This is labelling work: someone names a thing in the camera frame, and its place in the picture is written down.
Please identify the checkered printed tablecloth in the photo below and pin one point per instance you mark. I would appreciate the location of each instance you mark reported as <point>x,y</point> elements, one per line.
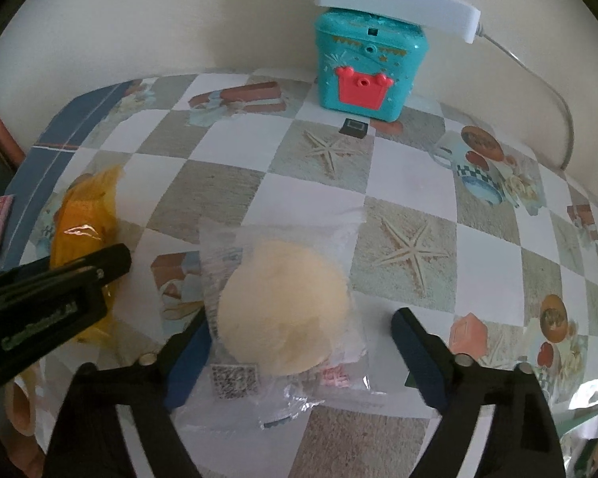
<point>413,179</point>

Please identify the teal-rimmed white tray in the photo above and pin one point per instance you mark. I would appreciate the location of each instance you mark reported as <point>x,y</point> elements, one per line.
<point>590,425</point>

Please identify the brown wooden furniture frame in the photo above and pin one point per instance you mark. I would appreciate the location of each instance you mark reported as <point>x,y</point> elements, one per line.
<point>0,134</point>

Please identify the yellow-orange snack packet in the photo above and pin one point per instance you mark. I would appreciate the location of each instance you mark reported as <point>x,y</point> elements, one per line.
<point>82,209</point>

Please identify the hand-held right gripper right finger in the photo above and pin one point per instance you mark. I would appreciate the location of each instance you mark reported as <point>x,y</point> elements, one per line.
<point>423,358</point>

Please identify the teal toy box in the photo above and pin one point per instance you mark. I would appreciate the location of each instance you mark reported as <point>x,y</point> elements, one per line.
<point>369,50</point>

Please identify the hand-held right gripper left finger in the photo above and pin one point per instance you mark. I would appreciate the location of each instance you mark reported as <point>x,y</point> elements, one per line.
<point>184,363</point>

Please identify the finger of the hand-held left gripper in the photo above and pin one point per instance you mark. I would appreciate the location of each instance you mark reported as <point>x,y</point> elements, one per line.
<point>79,266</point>

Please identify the round bun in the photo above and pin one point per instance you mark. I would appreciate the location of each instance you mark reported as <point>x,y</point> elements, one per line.
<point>284,308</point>

